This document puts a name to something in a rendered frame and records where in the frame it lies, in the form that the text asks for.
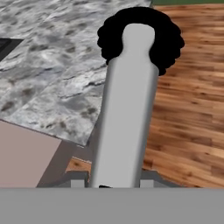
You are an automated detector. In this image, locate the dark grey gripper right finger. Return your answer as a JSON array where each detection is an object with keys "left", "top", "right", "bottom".
[{"left": 139, "top": 170, "right": 182, "bottom": 189}]

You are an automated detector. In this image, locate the black hob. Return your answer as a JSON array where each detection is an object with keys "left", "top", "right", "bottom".
[{"left": 0, "top": 38, "right": 25, "bottom": 63}]

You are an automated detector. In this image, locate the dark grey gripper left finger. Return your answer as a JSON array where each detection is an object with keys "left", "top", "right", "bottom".
[{"left": 48, "top": 170, "right": 90, "bottom": 189}]

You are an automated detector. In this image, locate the beige counter cabinet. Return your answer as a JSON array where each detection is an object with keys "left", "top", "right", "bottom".
[{"left": 0, "top": 120, "right": 77, "bottom": 189}]

